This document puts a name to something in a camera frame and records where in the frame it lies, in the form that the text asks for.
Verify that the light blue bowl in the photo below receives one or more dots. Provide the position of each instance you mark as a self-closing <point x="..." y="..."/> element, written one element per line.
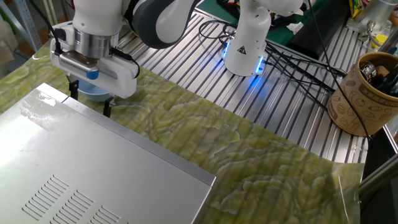
<point x="93" y="91"/>

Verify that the beige pipe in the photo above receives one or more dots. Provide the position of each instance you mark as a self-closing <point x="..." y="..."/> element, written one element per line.
<point x="51" y="12"/>

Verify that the silver microwave oven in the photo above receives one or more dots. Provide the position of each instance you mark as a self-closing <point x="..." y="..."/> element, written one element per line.
<point x="93" y="161"/>

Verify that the silver camera with blue end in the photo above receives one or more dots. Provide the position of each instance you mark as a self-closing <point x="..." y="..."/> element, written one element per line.
<point x="77" y="63"/>

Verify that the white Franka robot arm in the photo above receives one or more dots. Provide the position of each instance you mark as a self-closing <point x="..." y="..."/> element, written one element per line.
<point x="248" y="37"/>

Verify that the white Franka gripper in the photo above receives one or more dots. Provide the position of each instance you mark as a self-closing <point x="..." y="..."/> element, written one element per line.
<point x="121" y="81"/>

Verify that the yellow plastic piece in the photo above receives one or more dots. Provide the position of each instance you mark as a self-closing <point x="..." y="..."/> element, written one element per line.
<point x="379" y="40"/>

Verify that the green marble pattern mat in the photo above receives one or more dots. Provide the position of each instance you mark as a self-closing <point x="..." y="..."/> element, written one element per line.
<point x="248" y="161"/>

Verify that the brown printed cardboard tub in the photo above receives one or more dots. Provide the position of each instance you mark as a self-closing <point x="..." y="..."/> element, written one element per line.
<point x="357" y="102"/>

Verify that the grey metal shelf rack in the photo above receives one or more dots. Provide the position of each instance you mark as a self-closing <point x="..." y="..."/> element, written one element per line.
<point x="26" y="25"/>

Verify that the aluminium frame post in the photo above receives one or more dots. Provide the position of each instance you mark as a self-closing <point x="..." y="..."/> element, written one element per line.
<point x="376" y="180"/>

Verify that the long black box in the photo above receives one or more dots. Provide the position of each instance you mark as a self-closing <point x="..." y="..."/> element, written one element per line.
<point x="317" y="31"/>

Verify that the green cloth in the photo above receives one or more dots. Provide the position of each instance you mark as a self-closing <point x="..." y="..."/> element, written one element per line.
<point x="276" y="35"/>

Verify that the silver tape roll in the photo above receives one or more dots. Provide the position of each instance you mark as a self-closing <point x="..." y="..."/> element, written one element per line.
<point x="367" y="71"/>

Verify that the yellow snack packet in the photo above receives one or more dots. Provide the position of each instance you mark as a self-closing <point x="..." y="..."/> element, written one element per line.
<point x="355" y="7"/>

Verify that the silver second robot arm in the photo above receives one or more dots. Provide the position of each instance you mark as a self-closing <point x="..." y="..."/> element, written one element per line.
<point x="370" y="15"/>

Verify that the white paper scrap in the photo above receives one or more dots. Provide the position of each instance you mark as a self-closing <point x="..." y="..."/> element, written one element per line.
<point x="294" y="28"/>

